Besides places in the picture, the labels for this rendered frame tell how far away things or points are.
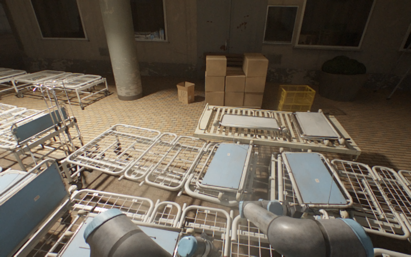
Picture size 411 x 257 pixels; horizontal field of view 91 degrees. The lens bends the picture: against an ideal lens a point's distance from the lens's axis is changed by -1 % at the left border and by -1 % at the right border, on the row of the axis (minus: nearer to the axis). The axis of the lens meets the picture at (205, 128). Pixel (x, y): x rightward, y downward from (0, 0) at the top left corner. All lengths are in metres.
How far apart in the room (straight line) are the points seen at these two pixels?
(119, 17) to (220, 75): 2.37
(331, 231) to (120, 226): 0.58
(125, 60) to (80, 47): 3.52
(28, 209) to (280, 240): 1.69
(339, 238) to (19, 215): 1.83
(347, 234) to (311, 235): 0.10
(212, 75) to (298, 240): 3.78
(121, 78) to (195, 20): 2.80
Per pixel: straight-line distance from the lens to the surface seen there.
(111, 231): 0.64
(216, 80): 4.26
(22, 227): 1.99
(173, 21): 6.83
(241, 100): 4.45
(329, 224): 0.74
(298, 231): 0.71
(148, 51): 7.22
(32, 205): 1.98
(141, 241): 0.61
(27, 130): 3.31
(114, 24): 5.05
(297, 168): 2.28
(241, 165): 2.09
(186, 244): 1.12
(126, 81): 5.23
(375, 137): 4.70
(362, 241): 0.76
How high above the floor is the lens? 1.90
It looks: 29 degrees down
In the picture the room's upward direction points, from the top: 1 degrees clockwise
